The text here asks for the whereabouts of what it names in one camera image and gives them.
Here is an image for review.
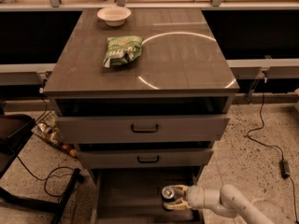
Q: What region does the wire basket with items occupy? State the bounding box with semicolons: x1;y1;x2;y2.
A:
33;110;77;158

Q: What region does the black chair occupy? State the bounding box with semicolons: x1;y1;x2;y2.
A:
0;114;84;224

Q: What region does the drawer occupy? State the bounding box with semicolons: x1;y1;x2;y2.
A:
91;167;204;224
57;97;229;144
78;144;213;169

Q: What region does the black power adapter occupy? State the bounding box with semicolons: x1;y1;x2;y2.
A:
279;160;291;179

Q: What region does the black floor cable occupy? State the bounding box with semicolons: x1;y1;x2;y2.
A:
16;155;76;199

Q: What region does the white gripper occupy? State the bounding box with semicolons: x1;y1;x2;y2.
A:
163;185;205;211

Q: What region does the black power cable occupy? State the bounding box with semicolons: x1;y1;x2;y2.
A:
244;75;299;224

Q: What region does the middle drawer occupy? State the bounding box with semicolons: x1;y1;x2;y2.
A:
78;144;213;169

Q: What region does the green chip bag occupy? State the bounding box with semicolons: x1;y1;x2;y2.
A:
103;35;143;68

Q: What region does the top drawer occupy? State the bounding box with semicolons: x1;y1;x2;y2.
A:
57;97;229;144

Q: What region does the grey drawer cabinet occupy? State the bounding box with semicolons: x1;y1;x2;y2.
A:
43;7;240;224

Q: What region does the blue pepsi can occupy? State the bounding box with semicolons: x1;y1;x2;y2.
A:
161;186;177;211

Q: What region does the bottom drawer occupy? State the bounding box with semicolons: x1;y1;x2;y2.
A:
91;167;204;224

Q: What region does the white bowl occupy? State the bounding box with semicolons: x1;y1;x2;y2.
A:
97;7;132;27

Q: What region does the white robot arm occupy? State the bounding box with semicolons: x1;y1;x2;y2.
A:
161;185;275;224

